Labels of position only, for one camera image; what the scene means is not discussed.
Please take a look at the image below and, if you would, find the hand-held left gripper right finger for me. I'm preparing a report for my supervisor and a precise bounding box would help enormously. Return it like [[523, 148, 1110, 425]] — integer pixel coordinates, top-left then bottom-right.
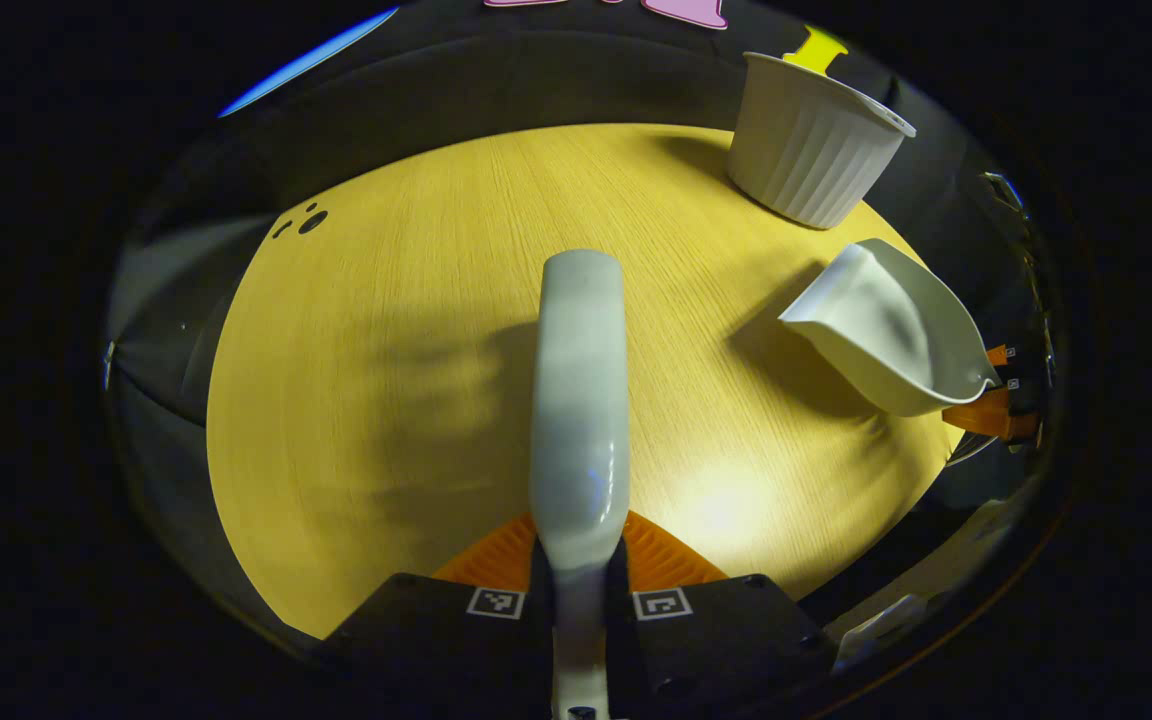
[[606, 509, 839, 719]]

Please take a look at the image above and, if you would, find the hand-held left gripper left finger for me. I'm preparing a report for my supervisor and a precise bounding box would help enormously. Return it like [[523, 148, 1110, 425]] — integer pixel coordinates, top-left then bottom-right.
[[319, 512, 557, 717]]

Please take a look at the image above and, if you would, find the white dustpan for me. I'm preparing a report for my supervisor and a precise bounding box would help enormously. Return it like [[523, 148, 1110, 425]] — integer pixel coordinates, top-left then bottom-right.
[[778, 238, 1003, 419]]

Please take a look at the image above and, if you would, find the white ribbed garbage bin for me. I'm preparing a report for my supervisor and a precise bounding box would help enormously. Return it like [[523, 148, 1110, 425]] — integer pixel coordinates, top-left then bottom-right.
[[726, 51, 918, 232]]

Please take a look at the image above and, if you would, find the wooden desktop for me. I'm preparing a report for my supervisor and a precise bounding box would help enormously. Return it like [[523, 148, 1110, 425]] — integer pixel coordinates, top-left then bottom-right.
[[206, 122, 967, 641]]

